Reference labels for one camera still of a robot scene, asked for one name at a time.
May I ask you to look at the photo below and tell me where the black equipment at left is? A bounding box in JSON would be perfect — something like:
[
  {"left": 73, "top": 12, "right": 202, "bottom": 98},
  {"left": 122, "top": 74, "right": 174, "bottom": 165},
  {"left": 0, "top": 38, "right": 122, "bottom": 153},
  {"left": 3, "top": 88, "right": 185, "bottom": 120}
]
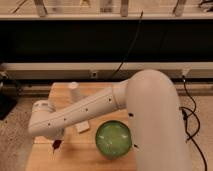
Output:
[{"left": 0, "top": 71, "right": 22, "bottom": 120}]

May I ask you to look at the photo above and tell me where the translucent plastic cup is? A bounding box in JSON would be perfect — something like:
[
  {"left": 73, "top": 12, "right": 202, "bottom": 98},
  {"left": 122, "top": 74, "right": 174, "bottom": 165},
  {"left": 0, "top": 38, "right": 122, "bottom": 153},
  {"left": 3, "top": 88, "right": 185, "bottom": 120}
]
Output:
[{"left": 68, "top": 82, "right": 82, "bottom": 102}]

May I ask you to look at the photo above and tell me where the white rectangular block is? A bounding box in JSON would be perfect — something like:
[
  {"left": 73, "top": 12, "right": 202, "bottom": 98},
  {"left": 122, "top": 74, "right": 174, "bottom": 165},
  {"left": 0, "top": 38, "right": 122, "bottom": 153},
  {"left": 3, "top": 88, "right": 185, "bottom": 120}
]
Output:
[{"left": 75, "top": 121, "right": 90, "bottom": 133}]

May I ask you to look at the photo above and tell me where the green ceramic bowl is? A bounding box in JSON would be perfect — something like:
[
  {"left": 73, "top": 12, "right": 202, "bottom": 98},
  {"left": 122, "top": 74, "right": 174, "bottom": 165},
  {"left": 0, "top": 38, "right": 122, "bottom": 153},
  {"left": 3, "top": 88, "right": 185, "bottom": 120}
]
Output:
[{"left": 95, "top": 120, "right": 132, "bottom": 160}]

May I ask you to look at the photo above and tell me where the white wall rail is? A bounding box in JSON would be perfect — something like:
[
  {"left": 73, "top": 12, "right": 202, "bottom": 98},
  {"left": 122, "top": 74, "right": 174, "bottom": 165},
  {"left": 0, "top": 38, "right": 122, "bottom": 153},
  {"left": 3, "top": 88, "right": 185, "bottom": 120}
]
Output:
[{"left": 0, "top": 62, "right": 213, "bottom": 80}]

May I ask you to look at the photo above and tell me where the black floor cable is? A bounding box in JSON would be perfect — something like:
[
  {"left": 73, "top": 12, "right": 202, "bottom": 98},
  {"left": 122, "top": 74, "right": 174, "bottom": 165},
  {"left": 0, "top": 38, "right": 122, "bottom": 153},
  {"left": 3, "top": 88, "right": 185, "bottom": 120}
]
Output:
[{"left": 180, "top": 76, "right": 209, "bottom": 171}]

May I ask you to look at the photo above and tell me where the black hanging cable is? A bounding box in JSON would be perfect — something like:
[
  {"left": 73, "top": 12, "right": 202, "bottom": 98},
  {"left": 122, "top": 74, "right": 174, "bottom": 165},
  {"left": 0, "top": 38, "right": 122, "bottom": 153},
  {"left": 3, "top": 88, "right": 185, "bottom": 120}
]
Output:
[{"left": 107, "top": 10, "right": 145, "bottom": 80}]

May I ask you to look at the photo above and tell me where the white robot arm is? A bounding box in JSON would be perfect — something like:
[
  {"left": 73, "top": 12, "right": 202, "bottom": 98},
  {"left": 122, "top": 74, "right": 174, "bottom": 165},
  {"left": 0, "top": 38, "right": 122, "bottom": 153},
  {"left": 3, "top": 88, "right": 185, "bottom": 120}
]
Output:
[{"left": 28, "top": 70, "right": 192, "bottom": 171}]

